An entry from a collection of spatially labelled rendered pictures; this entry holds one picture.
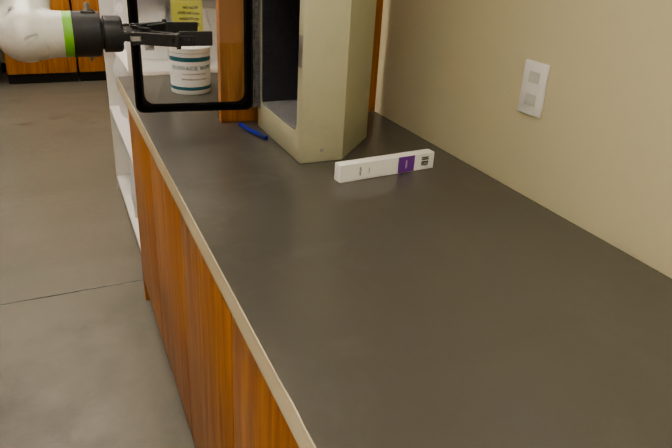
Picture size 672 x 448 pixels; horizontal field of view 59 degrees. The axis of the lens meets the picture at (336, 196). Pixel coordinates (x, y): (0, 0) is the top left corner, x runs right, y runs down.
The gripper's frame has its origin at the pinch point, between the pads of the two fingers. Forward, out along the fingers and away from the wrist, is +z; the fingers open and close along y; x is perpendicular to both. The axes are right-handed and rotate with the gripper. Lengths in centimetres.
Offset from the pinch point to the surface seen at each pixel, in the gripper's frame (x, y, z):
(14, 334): 123, 79, -55
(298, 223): 28, -43, 8
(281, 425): 43, -76, -7
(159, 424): 122, 14, -13
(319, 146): 24.1, -14.1, 24.4
